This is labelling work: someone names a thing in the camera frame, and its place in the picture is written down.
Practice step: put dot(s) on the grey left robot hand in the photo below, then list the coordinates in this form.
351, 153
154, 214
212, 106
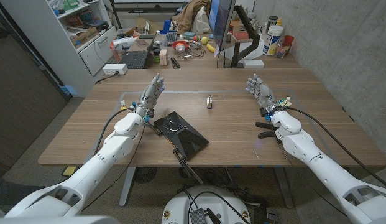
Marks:
150, 95

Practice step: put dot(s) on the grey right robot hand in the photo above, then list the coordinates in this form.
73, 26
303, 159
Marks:
264, 93

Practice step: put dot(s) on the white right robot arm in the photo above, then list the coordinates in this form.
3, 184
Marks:
320, 168

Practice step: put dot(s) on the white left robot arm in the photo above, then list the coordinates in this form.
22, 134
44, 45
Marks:
96, 168

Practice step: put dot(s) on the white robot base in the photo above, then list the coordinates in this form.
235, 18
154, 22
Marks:
205, 202

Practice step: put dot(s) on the white flat box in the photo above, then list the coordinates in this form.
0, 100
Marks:
254, 63

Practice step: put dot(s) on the black laptop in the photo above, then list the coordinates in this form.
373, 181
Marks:
135, 59

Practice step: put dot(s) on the small beige box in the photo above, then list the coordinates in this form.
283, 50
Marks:
163, 57

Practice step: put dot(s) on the white power strip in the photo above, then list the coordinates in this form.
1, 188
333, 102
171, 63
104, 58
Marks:
115, 69

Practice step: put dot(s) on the clear drinking glass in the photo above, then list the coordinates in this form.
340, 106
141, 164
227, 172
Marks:
281, 50

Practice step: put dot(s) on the clear plastic jar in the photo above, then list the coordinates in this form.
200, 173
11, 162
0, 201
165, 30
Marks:
180, 52

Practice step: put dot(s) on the small usb stick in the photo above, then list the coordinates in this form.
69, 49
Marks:
209, 102

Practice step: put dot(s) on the white plastic bag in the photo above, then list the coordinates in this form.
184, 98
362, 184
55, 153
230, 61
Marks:
122, 43

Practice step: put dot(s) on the red bowl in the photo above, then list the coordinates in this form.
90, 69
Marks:
180, 43

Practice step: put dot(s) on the red cup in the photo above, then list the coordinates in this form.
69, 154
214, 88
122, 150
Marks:
289, 40

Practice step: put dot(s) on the black keypad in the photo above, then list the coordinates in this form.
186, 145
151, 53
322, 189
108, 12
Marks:
171, 38

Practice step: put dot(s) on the red book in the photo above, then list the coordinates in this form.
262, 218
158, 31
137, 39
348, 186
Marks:
240, 35

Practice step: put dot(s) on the yellow banana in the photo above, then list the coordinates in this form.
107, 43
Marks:
210, 48

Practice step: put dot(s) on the cardboard box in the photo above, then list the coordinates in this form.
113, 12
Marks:
142, 25

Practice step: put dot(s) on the blue box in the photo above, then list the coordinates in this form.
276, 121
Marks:
167, 25

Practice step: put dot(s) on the yellow ball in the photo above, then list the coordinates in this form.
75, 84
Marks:
204, 40

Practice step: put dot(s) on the black round grille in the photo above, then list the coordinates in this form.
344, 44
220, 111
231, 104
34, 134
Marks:
145, 175

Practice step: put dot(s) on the computer monitor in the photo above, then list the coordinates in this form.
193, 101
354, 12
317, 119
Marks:
220, 18

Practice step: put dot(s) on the white cloth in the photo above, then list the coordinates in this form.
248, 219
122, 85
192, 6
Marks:
201, 21

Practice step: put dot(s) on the brown jacket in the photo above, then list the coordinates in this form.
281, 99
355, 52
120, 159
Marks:
189, 14

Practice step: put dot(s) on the grey table leg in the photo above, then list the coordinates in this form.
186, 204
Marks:
127, 186
284, 188

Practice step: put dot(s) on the white shelf cabinet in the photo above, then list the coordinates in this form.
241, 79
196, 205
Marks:
56, 46

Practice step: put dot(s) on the yellow sticky pad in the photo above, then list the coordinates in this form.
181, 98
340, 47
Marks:
69, 170

